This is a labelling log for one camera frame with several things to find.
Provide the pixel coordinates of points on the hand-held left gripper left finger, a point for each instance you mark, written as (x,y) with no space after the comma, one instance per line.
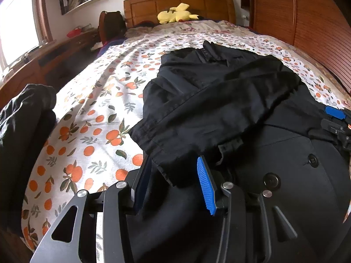
(141,186)

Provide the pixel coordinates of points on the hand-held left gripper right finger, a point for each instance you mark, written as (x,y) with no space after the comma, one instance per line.
(207,186)

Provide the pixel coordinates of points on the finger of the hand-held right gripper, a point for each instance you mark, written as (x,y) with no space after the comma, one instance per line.
(334,112)
(331,126)

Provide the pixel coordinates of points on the black double-breasted coat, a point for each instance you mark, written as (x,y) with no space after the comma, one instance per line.
(219,101)

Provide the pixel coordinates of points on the pile of dark folded clothes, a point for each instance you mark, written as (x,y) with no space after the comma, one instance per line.
(24,120)

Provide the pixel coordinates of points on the wooden slatted wardrobe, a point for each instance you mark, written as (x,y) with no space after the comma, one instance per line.
(307,19)

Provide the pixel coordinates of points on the orange fruit print bed sheet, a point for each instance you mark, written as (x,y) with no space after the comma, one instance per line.
(109,87)

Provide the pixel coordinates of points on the long wooden desk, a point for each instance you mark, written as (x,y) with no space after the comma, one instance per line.
(35,68)

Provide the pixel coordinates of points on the floral quilt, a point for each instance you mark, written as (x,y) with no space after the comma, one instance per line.
(192,27)

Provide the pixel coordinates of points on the wooden bed headboard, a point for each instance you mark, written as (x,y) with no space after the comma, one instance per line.
(214,5)

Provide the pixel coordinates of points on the black backpack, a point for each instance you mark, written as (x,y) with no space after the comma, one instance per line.
(115,24)

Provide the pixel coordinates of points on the yellow plush toy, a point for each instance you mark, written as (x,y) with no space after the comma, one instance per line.
(170,16)

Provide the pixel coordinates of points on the wooden framed window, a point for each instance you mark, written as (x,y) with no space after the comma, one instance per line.
(19,24)

